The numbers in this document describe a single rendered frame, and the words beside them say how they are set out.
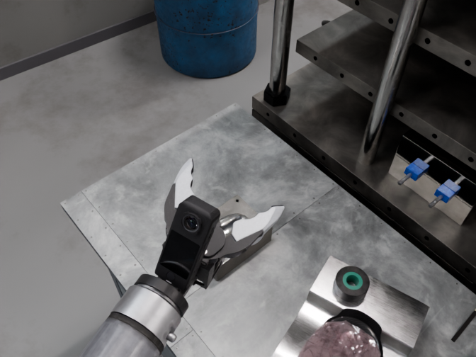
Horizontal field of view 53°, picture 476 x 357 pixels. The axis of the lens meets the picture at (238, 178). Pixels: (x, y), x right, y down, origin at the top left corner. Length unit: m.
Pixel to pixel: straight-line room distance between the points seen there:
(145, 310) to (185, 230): 0.10
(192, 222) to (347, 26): 1.30
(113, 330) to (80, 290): 1.75
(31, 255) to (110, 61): 1.46
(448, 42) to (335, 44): 0.46
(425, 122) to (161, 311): 1.05
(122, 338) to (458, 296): 1.04
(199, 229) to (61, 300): 1.80
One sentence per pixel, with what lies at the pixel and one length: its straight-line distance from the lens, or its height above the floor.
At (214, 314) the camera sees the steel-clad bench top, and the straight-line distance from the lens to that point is 1.29.
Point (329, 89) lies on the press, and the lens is 1.88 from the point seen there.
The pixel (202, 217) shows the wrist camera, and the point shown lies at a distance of 0.54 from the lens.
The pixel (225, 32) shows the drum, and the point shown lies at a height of 0.34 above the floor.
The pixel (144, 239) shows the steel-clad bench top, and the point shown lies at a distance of 1.42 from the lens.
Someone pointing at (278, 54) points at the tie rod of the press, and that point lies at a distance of 1.66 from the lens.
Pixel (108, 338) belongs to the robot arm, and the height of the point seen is 1.47.
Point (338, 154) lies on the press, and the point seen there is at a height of 0.78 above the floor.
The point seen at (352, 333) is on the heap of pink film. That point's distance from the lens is 1.20.
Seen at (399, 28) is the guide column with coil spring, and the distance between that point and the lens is 1.31.
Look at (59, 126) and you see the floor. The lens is 3.00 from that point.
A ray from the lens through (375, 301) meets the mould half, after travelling 1.23.
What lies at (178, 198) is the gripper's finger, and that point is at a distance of 0.65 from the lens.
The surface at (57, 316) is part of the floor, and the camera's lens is 2.29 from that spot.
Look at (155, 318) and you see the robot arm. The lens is 0.57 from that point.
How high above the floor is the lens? 1.98
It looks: 51 degrees down
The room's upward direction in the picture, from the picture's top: straight up
